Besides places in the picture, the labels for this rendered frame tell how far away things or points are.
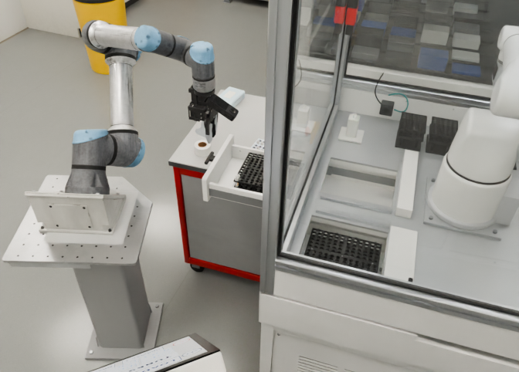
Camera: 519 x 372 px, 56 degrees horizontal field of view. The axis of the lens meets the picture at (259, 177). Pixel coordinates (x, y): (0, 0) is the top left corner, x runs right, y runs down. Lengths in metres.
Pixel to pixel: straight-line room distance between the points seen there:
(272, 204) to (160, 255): 1.68
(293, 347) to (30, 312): 1.50
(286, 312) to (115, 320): 1.01
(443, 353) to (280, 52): 0.89
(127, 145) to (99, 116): 2.02
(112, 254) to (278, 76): 1.03
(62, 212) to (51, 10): 3.62
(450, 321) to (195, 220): 1.34
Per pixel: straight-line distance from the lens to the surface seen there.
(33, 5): 5.36
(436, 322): 1.31
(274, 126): 0.98
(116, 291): 2.06
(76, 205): 1.75
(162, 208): 2.98
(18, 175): 3.48
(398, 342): 1.40
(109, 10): 4.17
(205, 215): 2.24
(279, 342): 1.56
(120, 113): 1.90
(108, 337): 2.35
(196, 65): 1.60
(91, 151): 1.78
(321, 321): 1.39
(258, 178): 1.76
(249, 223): 2.18
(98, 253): 1.76
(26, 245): 1.87
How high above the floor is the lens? 2.04
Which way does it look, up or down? 40 degrees down
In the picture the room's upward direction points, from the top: 1 degrees clockwise
